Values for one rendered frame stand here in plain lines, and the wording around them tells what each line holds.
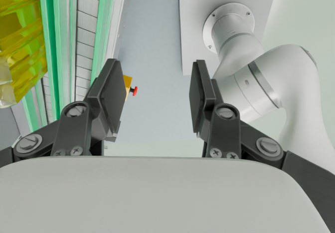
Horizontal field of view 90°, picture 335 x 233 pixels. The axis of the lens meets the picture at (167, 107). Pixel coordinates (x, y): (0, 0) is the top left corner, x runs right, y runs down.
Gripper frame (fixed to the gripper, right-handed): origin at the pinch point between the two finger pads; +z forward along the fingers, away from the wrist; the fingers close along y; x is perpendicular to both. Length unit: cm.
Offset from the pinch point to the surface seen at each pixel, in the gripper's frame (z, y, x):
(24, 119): 34, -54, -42
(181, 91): 64, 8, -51
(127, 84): 41, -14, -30
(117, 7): 33.8, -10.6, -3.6
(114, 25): 33.8, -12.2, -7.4
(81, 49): 33.7, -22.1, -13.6
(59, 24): 25.2, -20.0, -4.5
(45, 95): 34, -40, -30
